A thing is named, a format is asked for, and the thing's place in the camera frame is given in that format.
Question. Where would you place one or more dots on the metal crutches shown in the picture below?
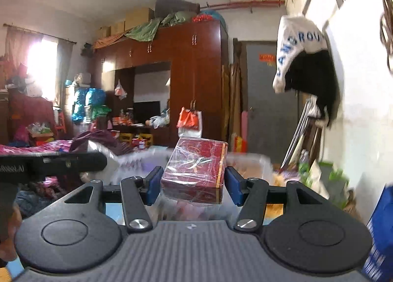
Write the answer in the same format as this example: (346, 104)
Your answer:
(308, 114)

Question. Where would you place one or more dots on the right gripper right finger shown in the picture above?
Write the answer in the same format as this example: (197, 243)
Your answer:
(251, 195)

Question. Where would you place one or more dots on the blue plastic bags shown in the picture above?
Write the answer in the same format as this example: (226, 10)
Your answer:
(86, 97)

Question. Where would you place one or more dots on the dark red box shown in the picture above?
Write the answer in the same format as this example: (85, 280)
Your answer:
(195, 171)

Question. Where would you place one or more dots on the grey door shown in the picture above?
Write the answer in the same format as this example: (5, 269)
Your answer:
(271, 118)

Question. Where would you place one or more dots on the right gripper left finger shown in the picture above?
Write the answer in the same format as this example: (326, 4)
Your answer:
(136, 193)

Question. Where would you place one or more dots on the green cloth on wardrobe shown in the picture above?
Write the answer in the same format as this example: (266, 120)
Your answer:
(147, 31)

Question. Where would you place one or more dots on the hanging brown bags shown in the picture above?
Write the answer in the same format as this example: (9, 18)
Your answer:
(386, 31)

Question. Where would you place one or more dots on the pink floral bed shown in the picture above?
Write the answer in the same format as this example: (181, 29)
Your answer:
(55, 146)

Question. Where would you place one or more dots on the green white tote bag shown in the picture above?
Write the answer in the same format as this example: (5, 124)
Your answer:
(327, 181)

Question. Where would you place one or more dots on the black television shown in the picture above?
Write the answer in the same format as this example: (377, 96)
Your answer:
(143, 111)

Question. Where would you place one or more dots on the purple clothes pile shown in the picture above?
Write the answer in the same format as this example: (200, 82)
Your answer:
(103, 137)

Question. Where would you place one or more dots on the white black hanging jacket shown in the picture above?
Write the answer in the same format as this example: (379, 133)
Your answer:
(304, 64)

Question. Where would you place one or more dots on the brown wooden wardrobe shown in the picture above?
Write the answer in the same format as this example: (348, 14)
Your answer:
(196, 54)

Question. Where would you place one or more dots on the orange white plastic bag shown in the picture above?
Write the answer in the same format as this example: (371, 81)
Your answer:
(189, 123)

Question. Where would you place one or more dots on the cardboard boxes on wardrobe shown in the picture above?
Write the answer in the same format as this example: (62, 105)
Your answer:
(135, 17)

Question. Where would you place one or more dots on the person's left hand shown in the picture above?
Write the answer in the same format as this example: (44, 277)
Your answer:
(13, 223)

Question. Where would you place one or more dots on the pink window curtain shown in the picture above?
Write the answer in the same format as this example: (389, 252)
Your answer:
(17, 45)

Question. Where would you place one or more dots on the white plastic basket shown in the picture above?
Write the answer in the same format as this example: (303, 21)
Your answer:
(141, 163)

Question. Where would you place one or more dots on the blue shopping bag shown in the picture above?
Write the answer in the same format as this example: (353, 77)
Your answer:
(378, 266)

